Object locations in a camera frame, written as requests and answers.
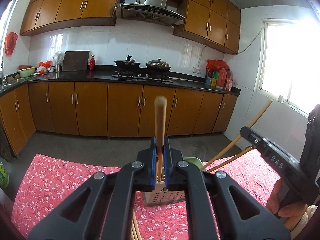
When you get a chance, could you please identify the person's right hand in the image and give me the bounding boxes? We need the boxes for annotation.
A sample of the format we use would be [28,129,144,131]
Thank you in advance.
[265,179,308,230]

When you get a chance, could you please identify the wooden chopstick on table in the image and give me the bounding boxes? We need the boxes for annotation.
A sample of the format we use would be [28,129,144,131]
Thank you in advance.
[130,212,142,240]

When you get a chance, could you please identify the perforated metal chopstick holder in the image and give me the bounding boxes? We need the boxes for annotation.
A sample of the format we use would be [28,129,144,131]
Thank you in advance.
[143,182,185,206]

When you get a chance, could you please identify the lower wooden cabinets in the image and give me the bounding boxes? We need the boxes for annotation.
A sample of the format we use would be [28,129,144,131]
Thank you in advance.
[1,81,237,154]

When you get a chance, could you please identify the wooden cabinets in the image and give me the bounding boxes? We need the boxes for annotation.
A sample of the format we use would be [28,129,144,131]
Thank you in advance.
[20,0,241,54]
[1,81,237,154]

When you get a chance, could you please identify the white plastic bucket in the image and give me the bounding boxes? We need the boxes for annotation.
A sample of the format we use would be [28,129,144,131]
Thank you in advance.
[0,162,10,187]

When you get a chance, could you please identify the window right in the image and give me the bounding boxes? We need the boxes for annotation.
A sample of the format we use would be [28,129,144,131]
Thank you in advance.
[257,17,319,114]

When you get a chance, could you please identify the window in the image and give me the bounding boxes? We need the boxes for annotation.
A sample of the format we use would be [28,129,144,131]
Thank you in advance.
[1,0,17,53]
[257,17,319,114]

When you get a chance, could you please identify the red condiment bottles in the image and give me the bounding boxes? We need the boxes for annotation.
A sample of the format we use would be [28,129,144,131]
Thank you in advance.
[216,68,233,92]

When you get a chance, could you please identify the black countertop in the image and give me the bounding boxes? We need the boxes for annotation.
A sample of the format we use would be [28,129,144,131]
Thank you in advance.
[1,66,226,96]

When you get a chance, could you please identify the red bag on counter right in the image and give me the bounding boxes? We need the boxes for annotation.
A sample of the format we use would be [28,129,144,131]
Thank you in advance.
[206,60,229,71]

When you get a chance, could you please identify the gas stove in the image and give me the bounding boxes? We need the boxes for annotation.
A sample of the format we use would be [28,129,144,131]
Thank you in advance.
[112,71,174,83]

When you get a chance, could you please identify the black wok on stove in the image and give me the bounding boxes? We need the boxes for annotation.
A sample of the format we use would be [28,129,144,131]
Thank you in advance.
[115,55,140,72]

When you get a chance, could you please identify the red bottle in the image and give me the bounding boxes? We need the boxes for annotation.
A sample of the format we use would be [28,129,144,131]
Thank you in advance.
[89,55,95,71]

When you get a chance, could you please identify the lidded wok on stove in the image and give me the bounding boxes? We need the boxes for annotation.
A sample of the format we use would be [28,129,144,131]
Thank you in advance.
[146,58,171,74]

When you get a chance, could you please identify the dark wooden cutting board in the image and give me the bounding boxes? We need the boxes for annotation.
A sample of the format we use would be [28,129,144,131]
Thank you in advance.
[62,50,89,72]

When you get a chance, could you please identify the red white plastic bag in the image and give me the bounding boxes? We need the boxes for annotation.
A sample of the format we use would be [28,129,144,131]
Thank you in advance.
[36,60,54,75]

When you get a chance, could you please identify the green basin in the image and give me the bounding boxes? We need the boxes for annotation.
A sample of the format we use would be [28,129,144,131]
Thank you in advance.
[19,67,36,78]

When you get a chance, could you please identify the upper wooden cabinets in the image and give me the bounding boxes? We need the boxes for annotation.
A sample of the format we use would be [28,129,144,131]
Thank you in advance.
[20,0,241,54]

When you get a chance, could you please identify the red hanging plastic bag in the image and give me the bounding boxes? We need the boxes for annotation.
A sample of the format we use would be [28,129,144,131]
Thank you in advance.
[4,32,18,56]

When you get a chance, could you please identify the steel range hood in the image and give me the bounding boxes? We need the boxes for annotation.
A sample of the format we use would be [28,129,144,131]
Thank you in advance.
[115,0,187,27]

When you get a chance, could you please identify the window left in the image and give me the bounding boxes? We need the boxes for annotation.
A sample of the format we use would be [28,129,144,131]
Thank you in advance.
[1,0,17,53]

